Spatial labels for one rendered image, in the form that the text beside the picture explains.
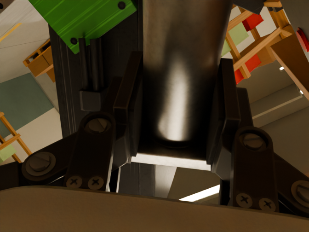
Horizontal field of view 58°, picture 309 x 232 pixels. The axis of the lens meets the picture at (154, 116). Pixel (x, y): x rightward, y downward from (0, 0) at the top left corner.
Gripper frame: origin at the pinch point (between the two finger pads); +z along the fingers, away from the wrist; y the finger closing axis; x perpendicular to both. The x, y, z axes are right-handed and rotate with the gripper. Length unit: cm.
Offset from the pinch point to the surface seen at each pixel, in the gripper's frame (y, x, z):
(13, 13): -32, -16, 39
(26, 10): -31, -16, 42
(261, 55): 117, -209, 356
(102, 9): -10.7, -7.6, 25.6
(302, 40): 13.8, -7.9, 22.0
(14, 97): -430, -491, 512
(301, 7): 10.9, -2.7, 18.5
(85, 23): -13.2, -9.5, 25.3
